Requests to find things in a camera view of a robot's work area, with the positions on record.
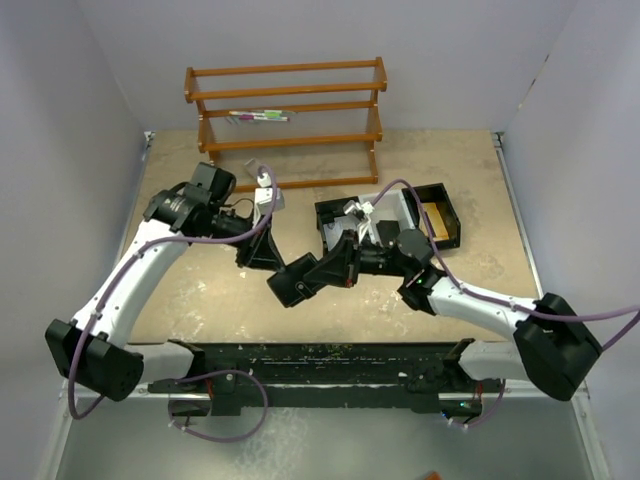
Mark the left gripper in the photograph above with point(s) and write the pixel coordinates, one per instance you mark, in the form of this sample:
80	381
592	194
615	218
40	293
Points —
260	251

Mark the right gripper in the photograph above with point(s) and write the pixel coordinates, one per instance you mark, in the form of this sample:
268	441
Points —
341	267

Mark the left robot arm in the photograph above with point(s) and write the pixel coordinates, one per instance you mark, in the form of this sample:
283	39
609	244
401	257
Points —
92	348

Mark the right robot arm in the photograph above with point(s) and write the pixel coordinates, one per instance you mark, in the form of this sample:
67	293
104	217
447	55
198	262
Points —
545	343

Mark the black left bin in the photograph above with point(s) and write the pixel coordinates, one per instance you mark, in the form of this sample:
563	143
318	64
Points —
331	222

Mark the black bin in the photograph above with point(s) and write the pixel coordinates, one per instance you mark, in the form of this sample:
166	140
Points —
331	222
436	203

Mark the white middle bin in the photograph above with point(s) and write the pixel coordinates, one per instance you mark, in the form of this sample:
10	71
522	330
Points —
391	207

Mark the small grey box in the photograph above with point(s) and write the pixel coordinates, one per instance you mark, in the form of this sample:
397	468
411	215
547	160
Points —
252	166

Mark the wooden block in bin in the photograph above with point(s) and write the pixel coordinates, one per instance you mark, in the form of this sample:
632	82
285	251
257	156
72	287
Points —
437	222

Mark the black right bin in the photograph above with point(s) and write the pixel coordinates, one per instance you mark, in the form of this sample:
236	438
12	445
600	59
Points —
436	203

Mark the coloured pens on rack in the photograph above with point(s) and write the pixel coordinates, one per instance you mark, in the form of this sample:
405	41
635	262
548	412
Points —
238	117

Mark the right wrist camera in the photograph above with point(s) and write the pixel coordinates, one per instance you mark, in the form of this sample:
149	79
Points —
362	214

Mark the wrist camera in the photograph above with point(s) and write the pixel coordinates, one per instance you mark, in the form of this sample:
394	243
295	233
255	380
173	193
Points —
362	214
265	195

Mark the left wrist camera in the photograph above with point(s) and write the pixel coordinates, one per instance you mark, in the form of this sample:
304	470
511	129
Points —
265	195

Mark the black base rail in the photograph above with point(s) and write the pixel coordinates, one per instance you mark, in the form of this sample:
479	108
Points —
422	377

